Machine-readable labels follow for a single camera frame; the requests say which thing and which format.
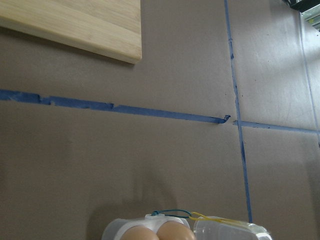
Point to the yellow rubber band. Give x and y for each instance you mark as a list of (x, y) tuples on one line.
[(195, 216)]

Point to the green rubber band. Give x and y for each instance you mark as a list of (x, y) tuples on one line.
[(177, 213)]

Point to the bamboo cutting board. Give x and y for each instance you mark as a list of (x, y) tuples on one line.
[(110, 28)]

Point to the brown egg front slot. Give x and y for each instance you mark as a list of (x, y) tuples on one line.
[(172, 230)]

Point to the blue tape grid lines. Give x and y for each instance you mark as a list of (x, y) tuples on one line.
[(58, 101)]

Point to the clear plastic egg box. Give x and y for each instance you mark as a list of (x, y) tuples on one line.
[(146, 229)]

